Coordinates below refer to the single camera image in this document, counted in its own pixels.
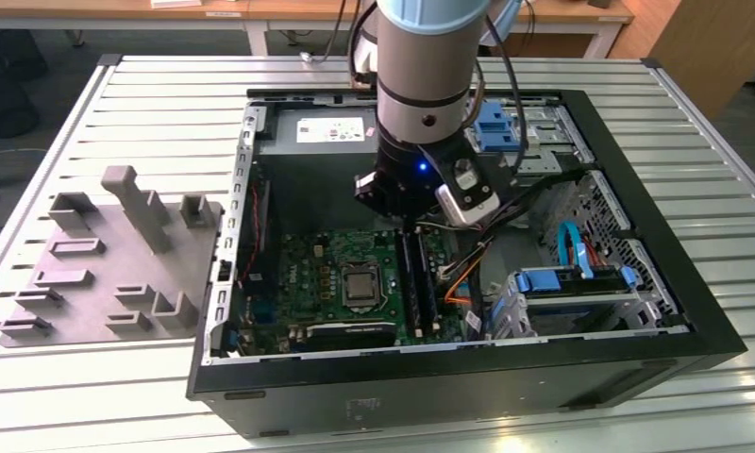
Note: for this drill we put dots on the silver metal drive cage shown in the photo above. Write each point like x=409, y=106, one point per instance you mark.
x=579, y=307
x=540, y=162

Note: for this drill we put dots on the black case fan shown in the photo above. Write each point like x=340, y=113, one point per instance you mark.
x=254, y=226

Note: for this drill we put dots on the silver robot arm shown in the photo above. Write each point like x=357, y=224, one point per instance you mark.
x=421, y=71

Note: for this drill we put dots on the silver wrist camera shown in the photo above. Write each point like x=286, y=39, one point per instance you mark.
x=472, y=207

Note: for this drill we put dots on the silver CPU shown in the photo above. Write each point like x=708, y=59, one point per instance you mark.
x=360, y=288

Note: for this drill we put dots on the grey parts rack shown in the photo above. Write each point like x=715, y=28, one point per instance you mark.
x=99, y=264

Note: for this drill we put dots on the blue carrier with black disk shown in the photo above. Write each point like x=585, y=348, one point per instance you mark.
x=544, y=280

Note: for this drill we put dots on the CPU socket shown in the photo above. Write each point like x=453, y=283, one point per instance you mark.
x=338, y=288

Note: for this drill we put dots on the black graphics card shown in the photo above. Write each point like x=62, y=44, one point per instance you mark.
x=352, y=335

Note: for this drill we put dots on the green motherboard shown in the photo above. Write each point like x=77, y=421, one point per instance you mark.
x=301, y=264

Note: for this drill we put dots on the wooden desk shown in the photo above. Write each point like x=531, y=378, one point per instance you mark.
x=162, y=11

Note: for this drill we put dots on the black office chair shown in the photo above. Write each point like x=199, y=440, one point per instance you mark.
x=5, y=94

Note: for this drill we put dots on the blue plastic disk carrier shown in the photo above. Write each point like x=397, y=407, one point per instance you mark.
x=496, y=134

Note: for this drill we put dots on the grey power supply unit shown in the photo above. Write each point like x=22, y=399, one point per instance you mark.
x=314, y=189

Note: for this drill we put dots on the black open PC case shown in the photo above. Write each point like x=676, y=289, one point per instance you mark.
x=414, y=396

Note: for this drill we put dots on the wooden cabinet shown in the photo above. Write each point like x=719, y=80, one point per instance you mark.
x=711, y=47

